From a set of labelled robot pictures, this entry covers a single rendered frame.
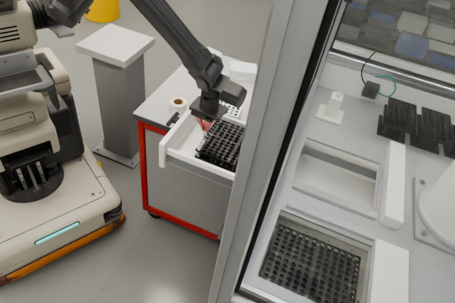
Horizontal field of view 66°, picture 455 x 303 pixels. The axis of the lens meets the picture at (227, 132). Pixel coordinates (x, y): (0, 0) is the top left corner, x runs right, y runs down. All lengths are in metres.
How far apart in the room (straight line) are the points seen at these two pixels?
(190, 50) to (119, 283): 1.30
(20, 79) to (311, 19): 1.03
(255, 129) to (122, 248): 1.66
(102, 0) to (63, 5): 2.64
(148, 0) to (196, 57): 0.18
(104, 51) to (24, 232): 0.89
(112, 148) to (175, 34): 1.57
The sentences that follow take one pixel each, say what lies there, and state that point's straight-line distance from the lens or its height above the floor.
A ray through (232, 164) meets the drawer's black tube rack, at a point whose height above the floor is 0.90.
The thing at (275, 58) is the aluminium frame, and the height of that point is 1.56.
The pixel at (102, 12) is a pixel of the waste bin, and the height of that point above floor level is 0.11.
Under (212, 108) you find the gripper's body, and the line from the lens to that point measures 1.03.
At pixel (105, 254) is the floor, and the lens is 1.96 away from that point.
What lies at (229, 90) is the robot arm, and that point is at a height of 1.15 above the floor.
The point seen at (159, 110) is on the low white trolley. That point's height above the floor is 0.76.
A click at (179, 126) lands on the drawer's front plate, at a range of 1.16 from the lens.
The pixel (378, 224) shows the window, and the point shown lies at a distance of 0.44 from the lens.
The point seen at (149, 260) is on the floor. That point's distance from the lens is 1.92.
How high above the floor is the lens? 1.71
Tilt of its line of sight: 42 degrees down
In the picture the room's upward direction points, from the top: 10 degrees clockwise
